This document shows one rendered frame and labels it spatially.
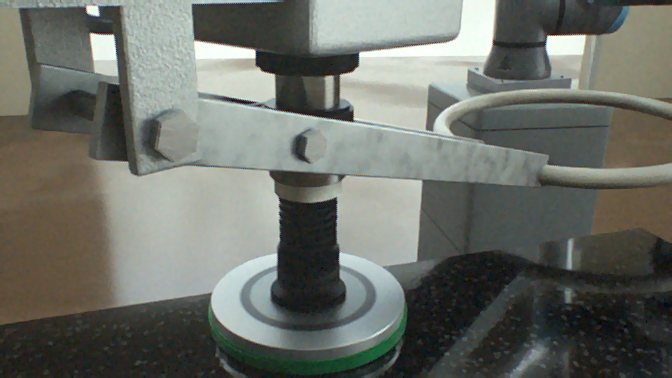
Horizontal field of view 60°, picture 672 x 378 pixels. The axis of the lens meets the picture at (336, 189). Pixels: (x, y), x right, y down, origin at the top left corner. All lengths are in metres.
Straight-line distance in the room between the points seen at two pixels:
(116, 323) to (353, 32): 0.41
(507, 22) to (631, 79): 5.20
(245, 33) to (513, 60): 1.29
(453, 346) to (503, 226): 1.08
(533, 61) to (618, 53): 5.01
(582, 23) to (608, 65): 4.92
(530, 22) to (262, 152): 1.31
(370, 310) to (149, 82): 0.35
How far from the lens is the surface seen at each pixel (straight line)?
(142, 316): 0.69
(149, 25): 0.38
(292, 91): 0.55
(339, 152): 0.53
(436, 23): 0.54
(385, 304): 0.64
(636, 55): 6.84
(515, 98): 1.32
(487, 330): 0.67
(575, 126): 1.70
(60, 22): 0.52
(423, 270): 0.77
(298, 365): 0.57
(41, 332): 0.70
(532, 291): 0.76
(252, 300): 0.64
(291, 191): 0.57
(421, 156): 0.64
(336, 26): 0.44
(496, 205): 1.66
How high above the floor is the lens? 1.16
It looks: 20 degrees down
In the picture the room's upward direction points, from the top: 1 degrees clockwise
